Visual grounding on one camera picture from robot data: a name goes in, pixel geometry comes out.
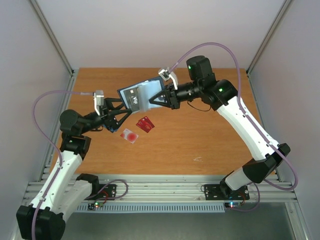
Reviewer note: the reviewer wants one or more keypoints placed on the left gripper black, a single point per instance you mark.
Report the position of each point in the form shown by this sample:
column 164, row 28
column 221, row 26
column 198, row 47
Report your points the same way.
column 109, row 119

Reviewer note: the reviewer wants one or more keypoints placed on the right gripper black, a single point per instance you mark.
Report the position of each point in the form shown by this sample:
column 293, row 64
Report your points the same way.
column 173, row 96

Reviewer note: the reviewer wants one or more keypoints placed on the small blue card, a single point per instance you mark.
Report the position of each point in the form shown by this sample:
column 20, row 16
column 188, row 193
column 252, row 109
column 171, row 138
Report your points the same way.
column 111, row 129

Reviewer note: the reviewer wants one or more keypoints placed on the blue card holder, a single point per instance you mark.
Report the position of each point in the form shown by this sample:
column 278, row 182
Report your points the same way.
column 147, row 89

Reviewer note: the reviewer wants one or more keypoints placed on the black VIP card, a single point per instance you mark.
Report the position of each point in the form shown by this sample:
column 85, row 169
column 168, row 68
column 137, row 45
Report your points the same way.
column 130, row 98

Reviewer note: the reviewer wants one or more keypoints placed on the white card red circle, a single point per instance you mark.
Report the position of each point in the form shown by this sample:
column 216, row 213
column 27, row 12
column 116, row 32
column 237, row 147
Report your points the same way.
column 129, row 135

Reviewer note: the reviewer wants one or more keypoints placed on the red VIP card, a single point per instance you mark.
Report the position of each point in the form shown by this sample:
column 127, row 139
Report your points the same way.
column 145, row 125

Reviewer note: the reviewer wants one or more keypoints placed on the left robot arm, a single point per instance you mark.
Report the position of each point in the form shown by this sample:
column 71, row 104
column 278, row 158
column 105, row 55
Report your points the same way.
column 46, row 216

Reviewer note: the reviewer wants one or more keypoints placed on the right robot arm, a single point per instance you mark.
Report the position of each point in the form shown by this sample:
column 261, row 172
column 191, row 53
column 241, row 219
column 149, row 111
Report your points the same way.
column 222, row 97

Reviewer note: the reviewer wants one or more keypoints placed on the left circuit board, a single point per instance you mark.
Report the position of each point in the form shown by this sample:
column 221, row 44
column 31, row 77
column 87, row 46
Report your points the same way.
column 95, row 206

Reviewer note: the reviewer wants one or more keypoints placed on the circuit board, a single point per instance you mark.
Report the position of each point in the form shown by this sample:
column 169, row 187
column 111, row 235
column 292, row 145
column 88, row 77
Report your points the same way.
column 95, row 206
column 233, row 205

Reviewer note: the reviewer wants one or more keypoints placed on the right circuit board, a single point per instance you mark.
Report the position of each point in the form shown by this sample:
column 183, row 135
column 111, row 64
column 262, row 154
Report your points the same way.
column 233, row 205

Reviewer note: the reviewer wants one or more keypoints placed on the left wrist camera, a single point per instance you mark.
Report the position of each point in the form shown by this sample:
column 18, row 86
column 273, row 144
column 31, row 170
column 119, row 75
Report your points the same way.
column 98, row 99

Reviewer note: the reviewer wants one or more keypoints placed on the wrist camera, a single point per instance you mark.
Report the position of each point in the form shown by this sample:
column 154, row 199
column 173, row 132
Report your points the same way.
column 166, row 74
column 98, row 99

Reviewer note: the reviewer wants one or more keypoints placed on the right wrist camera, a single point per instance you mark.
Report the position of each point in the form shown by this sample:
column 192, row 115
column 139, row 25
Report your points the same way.
column 166, row 74

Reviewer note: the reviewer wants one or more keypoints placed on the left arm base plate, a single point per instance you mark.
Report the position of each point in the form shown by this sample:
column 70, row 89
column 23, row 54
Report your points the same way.
column 108, row 191

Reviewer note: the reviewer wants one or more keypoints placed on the aluminium rail frame front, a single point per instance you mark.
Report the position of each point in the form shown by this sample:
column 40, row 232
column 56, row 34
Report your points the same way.
column 167, row 188

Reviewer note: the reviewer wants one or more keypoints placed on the blue slotted cable duct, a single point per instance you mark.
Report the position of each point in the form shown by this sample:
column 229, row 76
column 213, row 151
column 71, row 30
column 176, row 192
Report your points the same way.
column 139, row 208

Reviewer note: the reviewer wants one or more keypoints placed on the left rear aluminium post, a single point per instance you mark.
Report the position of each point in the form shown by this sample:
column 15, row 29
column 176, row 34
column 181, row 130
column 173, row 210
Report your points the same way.
column 45, row 24

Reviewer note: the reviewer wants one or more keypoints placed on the aluminium post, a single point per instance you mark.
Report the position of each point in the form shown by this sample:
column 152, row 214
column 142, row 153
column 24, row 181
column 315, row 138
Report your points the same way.
column 45, row 24
column 285, row 6

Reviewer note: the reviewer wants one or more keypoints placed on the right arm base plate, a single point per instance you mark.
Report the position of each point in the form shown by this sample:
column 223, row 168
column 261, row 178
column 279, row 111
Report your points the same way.
column 212, row 192

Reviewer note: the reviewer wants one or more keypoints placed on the right rear aluminium post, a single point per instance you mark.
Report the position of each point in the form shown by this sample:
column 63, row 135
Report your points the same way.
column 285, row 6

